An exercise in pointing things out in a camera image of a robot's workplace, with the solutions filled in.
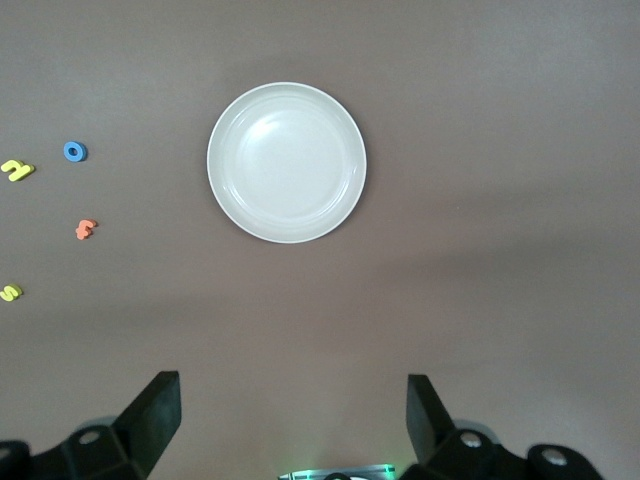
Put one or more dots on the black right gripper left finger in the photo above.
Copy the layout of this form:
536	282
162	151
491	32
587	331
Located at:
100	455

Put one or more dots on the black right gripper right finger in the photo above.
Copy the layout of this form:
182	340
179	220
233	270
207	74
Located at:
465	455

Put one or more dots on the orange foam letter j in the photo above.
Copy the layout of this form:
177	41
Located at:
85	230

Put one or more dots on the yellow foam letter h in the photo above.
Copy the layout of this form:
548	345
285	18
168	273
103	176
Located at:
20	172

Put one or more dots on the blue foam letter o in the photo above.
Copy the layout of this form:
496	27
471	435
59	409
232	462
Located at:
67	151

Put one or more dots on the brown table cover mat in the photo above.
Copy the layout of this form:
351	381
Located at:
450	300

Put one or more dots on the yellow foam letter s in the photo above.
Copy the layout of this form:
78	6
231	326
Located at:
10	294

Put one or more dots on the beige brown plate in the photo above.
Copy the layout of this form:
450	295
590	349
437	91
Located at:
287	170

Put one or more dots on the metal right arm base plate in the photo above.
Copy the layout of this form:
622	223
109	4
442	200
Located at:
380	470

